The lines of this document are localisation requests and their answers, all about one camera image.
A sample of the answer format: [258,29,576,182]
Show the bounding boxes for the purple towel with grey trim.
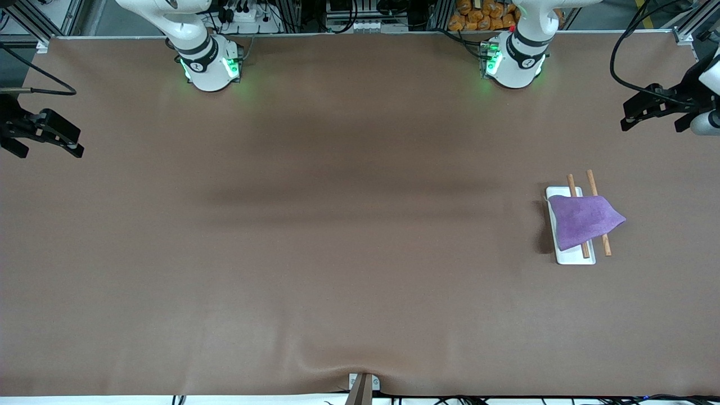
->
[548,195,627,252]

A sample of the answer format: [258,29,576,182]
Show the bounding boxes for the white rack with wooden rods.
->
[544,170,613,266]

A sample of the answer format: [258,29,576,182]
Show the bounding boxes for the white power strip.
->
[224,4,277,26]

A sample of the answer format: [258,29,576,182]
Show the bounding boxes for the brown table mat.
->
[0,33,720,397]

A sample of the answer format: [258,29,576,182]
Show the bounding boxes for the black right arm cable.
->
[0,44,77,96]

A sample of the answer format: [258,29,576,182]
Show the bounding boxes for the aluminium frame profile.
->
[0,0,85,54]
[672,0,720,46]

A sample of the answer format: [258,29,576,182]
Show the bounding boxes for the aluminium camera post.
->
[344,372,381,405]

